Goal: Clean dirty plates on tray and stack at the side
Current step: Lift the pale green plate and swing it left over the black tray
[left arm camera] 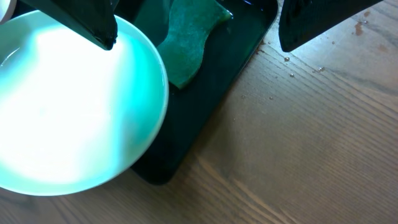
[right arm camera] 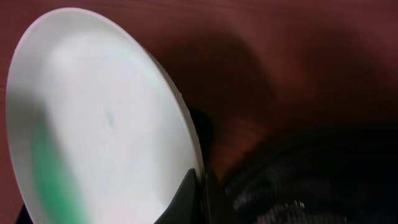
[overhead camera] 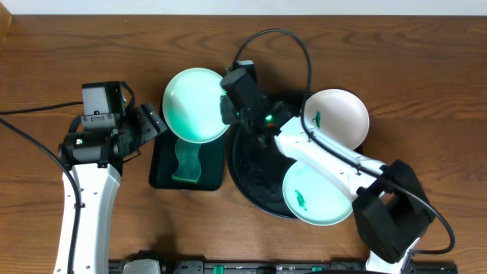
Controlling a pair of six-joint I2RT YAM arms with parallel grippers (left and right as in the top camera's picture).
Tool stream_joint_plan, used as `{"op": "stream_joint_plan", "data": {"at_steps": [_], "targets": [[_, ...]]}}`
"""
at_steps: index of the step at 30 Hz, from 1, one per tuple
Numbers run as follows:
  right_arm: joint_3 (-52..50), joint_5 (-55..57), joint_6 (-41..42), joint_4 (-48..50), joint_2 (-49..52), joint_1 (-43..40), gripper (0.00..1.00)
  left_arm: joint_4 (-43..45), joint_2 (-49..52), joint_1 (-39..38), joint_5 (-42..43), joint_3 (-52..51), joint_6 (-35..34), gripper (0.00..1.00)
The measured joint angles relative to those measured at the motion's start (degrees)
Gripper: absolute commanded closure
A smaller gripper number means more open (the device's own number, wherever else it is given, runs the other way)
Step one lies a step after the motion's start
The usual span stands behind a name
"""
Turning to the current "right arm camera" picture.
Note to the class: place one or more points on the black round tray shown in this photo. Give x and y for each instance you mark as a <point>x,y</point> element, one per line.
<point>336,175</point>

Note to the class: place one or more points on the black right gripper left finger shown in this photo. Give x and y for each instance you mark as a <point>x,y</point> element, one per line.
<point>185,205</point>

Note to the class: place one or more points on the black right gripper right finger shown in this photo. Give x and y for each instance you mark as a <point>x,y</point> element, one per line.
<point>216,206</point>

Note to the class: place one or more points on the mint plate with green stain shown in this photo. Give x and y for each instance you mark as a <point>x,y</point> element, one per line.
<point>97,130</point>

